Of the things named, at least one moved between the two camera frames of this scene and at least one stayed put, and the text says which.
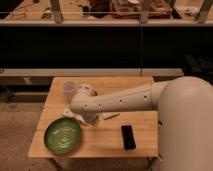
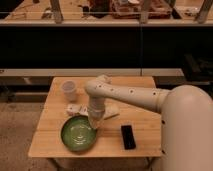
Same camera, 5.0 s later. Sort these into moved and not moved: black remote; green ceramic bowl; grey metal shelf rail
Moved: green ceramic bowl
Not moved: grey metal shelf rail; black remote
